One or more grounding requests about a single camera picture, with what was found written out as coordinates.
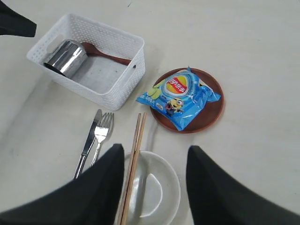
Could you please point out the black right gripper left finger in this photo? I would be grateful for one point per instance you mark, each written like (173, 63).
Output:
(91, 199)

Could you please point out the blue chips bag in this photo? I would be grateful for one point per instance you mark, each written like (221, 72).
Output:
(179, 95)

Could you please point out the steel table knife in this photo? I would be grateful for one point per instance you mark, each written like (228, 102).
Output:
(88, 144)

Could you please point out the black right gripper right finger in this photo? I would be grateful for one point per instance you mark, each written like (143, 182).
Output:
(216, 198)

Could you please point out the stainless steel cup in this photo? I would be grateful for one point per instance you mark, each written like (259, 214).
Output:
(67, 58)

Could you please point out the white plastic woven basket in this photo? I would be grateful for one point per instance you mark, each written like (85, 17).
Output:
(100, 80)

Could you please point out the pale green ceramic bowl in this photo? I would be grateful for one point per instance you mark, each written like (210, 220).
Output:
(155, 194)

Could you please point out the steel fork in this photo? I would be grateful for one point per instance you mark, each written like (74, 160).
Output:
(102, 131)

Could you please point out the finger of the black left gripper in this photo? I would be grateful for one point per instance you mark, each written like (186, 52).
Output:
(14, 24)

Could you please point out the wooden chopstick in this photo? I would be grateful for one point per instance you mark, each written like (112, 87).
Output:
(126, 186)
(137, 152)

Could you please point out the brown wooden spoon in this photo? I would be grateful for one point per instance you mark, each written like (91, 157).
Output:
(91, 50)

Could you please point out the brown round plate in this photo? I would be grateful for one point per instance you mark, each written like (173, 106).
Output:
(207, 117)

